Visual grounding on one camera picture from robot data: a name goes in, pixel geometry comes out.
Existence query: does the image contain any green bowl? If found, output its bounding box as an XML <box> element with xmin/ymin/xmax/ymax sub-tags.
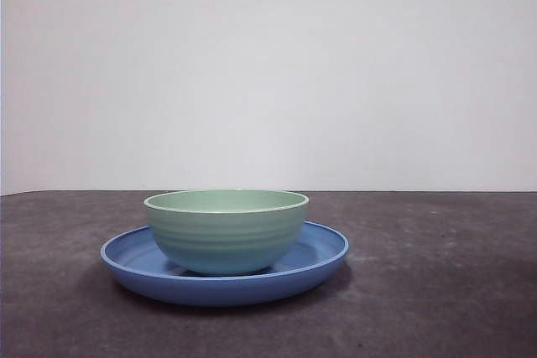
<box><xmin>143</xmin><ymin>188</ymin><xmax>311</xmax><ymax>278</ymax></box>

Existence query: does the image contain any blue plate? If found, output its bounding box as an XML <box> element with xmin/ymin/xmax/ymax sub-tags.
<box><xmin>99</xmin><ymin>220</ymin><xmax>351</xmax><ymax>307</ymax></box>

